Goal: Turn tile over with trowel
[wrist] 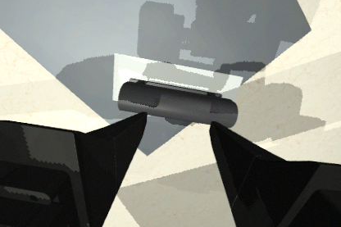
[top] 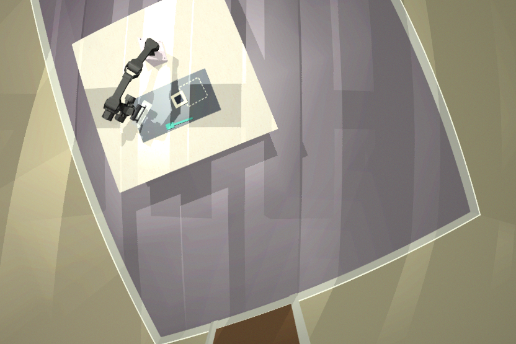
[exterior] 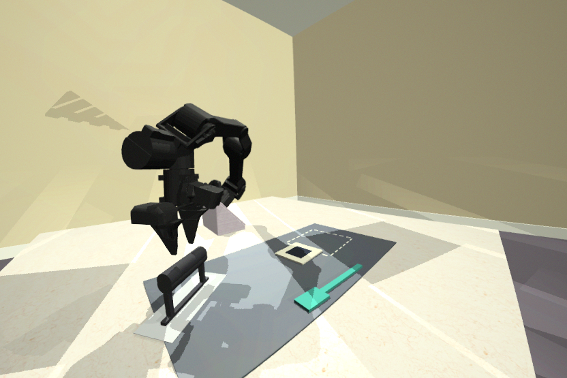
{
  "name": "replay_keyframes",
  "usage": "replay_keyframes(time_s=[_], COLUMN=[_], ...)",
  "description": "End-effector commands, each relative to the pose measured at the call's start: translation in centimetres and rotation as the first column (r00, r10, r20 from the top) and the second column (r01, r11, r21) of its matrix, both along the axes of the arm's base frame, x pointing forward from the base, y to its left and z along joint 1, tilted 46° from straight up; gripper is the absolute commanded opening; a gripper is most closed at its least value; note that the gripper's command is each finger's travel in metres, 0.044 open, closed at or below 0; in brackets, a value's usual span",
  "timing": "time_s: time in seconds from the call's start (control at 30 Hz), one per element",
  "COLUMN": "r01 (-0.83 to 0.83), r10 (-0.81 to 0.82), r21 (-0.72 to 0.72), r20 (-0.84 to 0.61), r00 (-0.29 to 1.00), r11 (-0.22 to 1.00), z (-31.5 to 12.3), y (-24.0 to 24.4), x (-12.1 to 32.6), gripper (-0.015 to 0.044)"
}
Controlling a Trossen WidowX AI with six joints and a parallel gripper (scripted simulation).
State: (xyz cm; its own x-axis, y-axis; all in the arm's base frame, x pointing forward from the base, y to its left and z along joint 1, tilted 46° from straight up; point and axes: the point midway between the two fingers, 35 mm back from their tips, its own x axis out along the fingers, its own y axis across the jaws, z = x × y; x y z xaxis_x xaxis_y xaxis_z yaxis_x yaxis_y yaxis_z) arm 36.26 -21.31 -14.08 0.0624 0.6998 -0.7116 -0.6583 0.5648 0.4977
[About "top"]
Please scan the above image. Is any cream square tile with dark blue center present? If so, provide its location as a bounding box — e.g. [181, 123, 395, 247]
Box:
[171, 91, 188, 108]

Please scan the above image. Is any teal flat trowel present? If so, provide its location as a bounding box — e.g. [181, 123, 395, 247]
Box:
[166, 117, 193, 130]

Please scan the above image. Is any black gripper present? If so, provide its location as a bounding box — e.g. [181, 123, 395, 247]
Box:
[114, 94, 136, 123]

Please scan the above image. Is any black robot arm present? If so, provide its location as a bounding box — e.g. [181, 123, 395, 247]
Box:
[102, 37, 160, 121]

